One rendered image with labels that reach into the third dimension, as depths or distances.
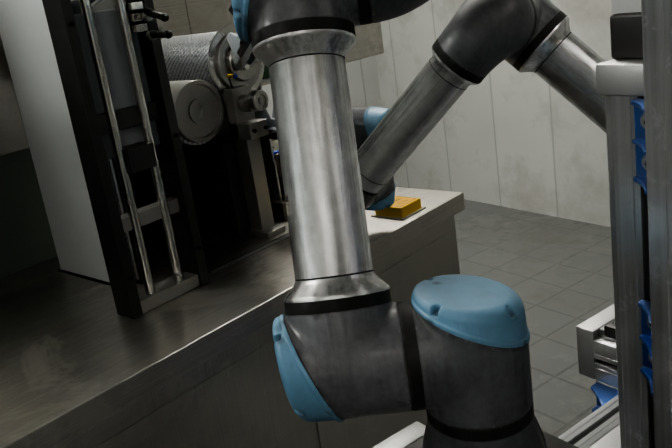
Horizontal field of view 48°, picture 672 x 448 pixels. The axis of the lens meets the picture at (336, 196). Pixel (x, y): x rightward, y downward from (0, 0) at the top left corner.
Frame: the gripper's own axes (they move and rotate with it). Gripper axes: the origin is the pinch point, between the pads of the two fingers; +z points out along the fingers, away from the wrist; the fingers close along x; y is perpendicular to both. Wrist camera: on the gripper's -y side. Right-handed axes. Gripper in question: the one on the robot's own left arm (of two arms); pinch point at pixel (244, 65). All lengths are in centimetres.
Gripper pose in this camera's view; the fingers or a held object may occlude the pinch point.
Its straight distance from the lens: 150.3
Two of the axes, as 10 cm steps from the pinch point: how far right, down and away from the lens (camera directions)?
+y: -5.9, -7.8, 2.0
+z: -4.9, 5.5, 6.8
